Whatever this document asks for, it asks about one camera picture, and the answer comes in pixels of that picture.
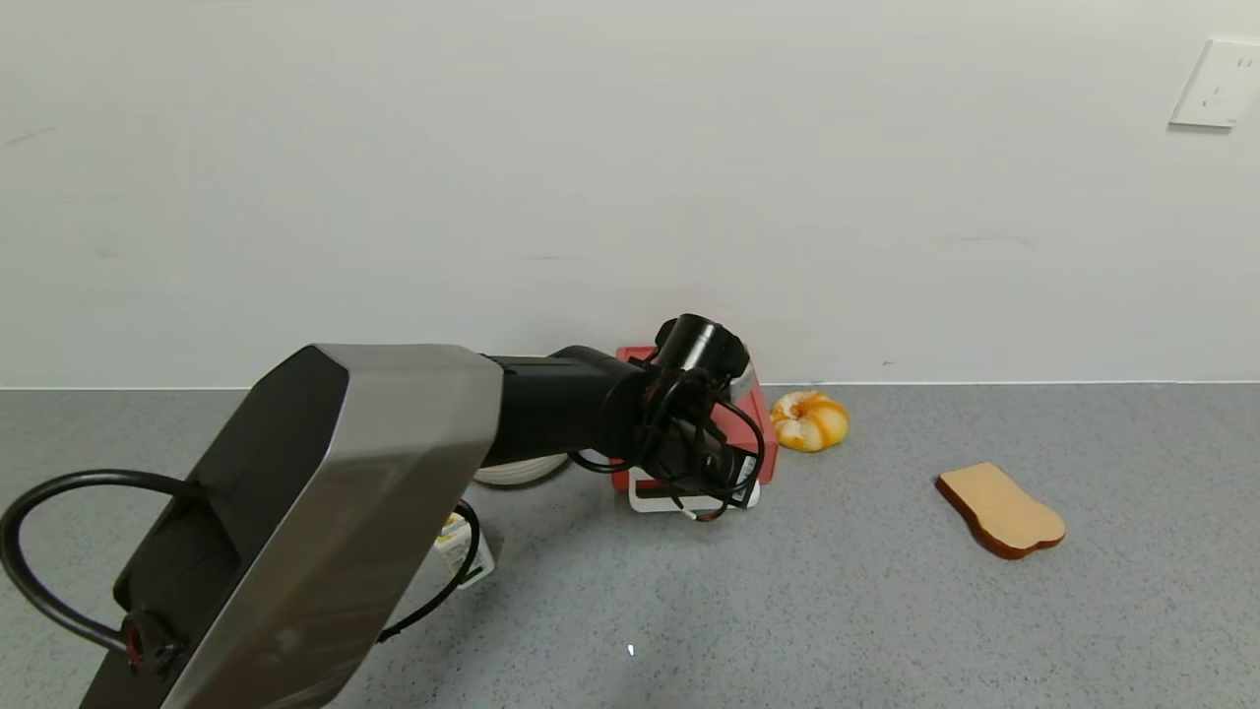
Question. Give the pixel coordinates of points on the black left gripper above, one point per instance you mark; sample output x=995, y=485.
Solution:
x=740, y=473

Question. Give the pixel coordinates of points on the left robot arm silver black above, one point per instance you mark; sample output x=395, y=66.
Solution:
x=374, y=473

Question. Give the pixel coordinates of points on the red drawer case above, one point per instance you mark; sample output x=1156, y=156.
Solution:
x=753, y=409

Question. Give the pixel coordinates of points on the orange and white bun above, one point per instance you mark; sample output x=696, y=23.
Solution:
x=809, y=423

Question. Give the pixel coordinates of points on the beige ribbed bowl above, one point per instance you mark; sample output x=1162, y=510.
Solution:
x=517, y=473

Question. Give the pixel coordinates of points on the toast slice with brown crust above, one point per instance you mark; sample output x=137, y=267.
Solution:
x=1002, y=507

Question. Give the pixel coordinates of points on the small white yellow carton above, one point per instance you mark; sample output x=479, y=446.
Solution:
x=463, y=556

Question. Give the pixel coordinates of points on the white wall socket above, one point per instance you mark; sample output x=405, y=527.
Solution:
x=1216, y=87

